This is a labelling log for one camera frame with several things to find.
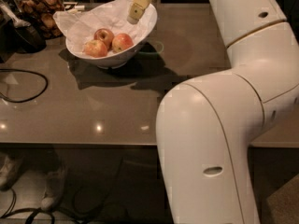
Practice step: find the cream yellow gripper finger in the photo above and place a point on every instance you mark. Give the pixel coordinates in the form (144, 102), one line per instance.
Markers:
(137, 10)

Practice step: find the red apple back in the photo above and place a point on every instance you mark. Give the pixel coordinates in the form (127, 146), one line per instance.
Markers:
(105, 35)

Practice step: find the red apple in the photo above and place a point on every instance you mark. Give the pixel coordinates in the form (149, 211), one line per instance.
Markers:
(121, 42)
(95, 48)
(105, 35)

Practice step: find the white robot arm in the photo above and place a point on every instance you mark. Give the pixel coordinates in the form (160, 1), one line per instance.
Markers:
(205, 124)

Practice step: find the red apple right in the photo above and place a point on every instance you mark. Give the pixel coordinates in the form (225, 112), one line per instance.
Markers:
(121, 42)

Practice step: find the white ceramic bowl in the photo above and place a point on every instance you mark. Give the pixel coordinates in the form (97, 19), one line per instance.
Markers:
(114, 60)

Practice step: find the red apple front left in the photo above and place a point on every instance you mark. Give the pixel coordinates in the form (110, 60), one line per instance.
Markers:
(95, 48)

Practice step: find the green rubber band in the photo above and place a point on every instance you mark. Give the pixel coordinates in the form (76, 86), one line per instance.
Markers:
(152, 48)

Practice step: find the white paper liner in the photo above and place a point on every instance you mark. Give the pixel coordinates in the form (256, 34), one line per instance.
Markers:
(79, 28)

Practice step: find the glass jar of snacks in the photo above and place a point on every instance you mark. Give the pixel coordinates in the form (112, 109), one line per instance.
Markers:
(40, 13)

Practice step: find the black kitchen appliance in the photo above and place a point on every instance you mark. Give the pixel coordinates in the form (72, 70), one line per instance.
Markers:
(26, 36)

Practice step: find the white shoe right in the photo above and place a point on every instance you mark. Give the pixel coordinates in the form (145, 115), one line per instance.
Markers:
(54, 189)

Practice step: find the white shoe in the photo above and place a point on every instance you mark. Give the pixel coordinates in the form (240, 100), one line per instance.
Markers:
(9, 172)
(54, 189)

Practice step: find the white shoe left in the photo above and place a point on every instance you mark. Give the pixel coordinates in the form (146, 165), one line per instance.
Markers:
(9, 172)

